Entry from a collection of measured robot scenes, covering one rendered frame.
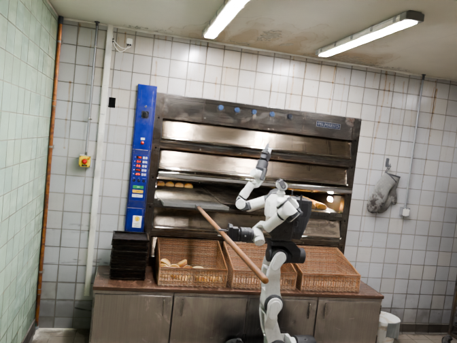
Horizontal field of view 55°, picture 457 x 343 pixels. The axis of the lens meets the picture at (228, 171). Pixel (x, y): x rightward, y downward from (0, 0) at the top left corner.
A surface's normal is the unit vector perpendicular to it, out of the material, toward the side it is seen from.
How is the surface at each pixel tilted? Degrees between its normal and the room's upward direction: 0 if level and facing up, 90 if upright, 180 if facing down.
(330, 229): 70
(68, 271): 90
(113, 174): 90
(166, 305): 90
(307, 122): 92
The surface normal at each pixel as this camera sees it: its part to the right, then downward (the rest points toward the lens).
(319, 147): 0.23, -0.26
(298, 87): 0.21, 0.09
